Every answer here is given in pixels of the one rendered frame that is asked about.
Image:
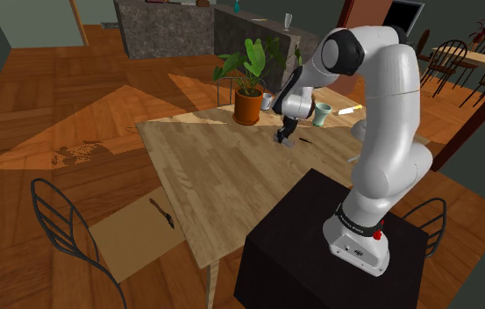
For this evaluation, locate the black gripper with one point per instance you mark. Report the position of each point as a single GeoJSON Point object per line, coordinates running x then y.
{"type": "Point", "coordinates": [289, 126]}

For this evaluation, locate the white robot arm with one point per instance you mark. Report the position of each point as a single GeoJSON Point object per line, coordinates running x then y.
{"type": "Point", "coordinates": [389, 107]}

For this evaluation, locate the black pen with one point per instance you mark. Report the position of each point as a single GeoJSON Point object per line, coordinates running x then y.
{"type": "Point", "coordinates": [305, 140]}

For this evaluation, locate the white mug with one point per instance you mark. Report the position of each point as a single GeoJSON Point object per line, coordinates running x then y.
{"type": "Point", "coordinates": [266, 102]}

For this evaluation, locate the pale green vase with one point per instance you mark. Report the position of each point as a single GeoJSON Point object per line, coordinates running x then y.
{"type": "Point", "coordinates": [322, 114]}

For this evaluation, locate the green plant in orange pot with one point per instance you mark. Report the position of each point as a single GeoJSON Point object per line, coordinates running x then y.
{"type": "Point", "coordinates": [248, 105]}

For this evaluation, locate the small white utensil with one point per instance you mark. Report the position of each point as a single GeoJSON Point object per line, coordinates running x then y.
{"type": "Point", "coordinates": [353, 159]}

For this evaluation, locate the light wooden table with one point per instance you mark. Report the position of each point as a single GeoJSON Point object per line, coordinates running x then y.
{"type": "Point", "coordinates": [225, 171]}

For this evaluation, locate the black robot stand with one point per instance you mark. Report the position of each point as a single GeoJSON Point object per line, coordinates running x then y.
{"type": "Point", "coordinates": [293, 256]}

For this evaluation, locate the brown door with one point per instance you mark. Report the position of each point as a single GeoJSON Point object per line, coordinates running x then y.
{"type": "Point", "coordinates": [368, 13]}

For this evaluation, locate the grey stone kitchen counter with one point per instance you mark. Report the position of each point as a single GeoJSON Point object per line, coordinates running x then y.
{"type": "Point", "coordinates": [169, 30]}

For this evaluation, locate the pale wooden dining table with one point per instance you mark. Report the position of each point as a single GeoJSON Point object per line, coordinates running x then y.
{"type": "Point", "coordinates": [479, 58]}

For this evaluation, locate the black wall screen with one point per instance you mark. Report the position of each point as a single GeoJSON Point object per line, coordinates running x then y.
{"type": "Point", "coordinates": [402, 16]}

